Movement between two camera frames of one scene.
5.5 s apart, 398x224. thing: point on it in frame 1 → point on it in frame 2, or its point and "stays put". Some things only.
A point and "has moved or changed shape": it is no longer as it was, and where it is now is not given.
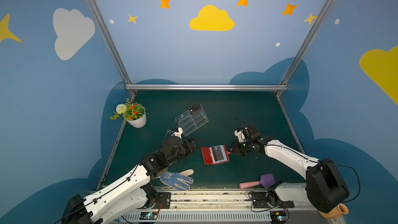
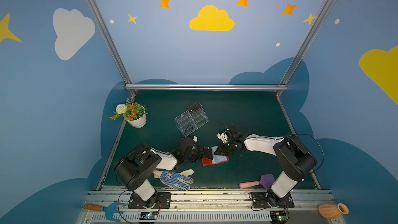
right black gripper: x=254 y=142 → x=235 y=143
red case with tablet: x=215 y=154 stays put
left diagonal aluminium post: x=106 y=32 stays put
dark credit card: x=217 y=153 has moved or changed shape
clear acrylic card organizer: x=193 y=119 stays put
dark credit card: x=195 y=107 stays put
